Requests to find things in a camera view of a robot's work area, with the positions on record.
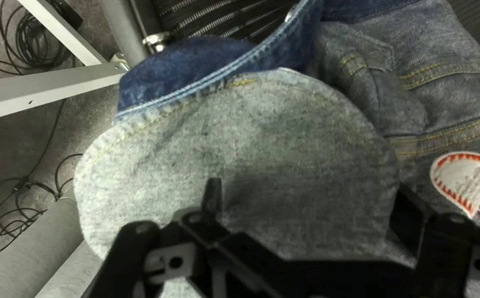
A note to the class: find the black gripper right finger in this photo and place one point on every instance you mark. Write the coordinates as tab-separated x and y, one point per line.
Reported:
456	258

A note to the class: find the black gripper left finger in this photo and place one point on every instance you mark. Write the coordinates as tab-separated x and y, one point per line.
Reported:
151	258

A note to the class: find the wooden top workbench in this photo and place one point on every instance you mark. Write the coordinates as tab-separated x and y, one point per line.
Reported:
42	88

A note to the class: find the blue jean jacket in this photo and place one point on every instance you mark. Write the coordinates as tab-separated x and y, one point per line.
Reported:
250	154

